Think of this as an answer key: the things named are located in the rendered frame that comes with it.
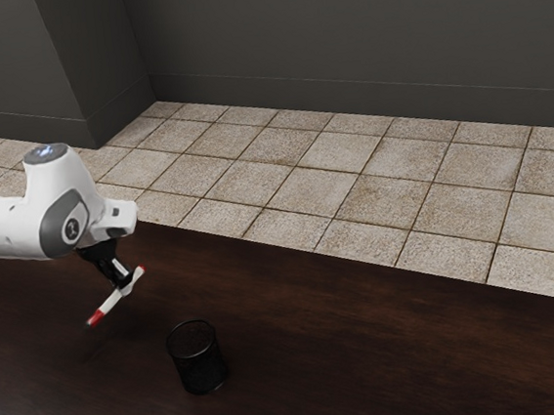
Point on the black mesh pen holder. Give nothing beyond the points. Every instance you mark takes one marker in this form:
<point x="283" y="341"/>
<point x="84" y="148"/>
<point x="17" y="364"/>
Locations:
<point x="196" y="357"/>

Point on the white pen with red ends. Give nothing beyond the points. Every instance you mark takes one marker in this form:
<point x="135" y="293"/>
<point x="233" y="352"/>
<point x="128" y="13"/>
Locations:
<point x="114" y="298"/>

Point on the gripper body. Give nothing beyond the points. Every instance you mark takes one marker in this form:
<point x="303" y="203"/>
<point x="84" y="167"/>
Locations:
<point x="96" y="253"/>

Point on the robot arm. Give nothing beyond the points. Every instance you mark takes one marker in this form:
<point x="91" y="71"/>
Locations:
<point x="23" y="217"/>

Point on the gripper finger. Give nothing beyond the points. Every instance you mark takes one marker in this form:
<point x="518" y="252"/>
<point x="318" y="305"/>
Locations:
<point x="118" y="272"/>

